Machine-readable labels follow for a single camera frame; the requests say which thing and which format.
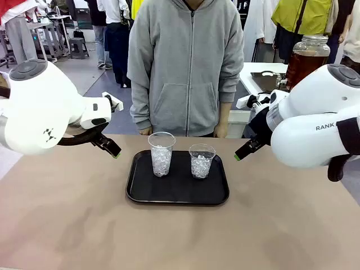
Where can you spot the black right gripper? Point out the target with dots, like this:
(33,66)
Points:
(260,126)

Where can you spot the short clear plastic cup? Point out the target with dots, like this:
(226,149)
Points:
(201,167)

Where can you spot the tall clear plastic cup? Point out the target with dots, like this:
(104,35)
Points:
(161,163)

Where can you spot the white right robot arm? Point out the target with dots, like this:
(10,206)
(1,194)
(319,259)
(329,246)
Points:
(309,98)

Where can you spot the grey-sleeved right forearm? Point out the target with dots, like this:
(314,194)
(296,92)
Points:
(139,107)

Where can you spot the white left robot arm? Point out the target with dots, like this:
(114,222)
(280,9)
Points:
(42,98)

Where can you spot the grey-sleeved left forearm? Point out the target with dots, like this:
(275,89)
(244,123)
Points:
(226,112)

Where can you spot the glass drink dispenser jar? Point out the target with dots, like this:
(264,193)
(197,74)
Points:
(306,62)

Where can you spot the person's left hand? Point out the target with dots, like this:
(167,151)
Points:
(220,131)

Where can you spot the person's right hand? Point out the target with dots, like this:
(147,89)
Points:
(145,131)

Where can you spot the white rectangular table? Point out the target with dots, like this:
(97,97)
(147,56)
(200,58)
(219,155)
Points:
(247,69)

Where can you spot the black plastic serving tray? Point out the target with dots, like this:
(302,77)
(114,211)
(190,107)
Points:
(177,188)

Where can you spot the person in grey hoodie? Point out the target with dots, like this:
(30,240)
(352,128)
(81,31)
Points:
(185,70)

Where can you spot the person in navy trousers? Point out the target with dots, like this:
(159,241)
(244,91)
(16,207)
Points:
(118,47)

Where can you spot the grey step stool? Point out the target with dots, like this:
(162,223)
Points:
(78,43)

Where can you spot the person in blue jeans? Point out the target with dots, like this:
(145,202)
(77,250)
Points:
(99,36)

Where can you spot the black bag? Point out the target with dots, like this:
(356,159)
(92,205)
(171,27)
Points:
(78,34)

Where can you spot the person in white coat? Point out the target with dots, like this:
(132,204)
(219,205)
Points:
(260,19)

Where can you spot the dark display board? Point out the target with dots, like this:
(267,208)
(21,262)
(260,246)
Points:
(84,21)

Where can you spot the grey metal workbench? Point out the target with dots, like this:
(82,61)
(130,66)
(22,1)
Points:
(47,25)

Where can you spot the black office chair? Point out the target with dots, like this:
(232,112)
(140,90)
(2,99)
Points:
(5,56)

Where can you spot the yellow garment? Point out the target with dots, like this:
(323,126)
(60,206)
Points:
(137,8)

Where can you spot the person in grey trousers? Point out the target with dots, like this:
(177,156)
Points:
(21,36)

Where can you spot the person in yellow-green jacket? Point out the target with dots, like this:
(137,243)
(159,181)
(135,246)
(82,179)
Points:
(306,14)

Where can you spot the clear plastic bottle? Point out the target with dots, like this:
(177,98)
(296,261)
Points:
(58,11)

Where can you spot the person in beige top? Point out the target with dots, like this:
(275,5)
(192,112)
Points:
(353,42)

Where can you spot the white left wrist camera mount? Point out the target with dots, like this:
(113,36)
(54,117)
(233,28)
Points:
(116,105)

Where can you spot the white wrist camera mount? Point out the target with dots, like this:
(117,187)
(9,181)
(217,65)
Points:
(116,105)
(243,101)

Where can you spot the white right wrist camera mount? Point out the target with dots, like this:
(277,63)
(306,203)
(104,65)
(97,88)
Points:
(243,101)

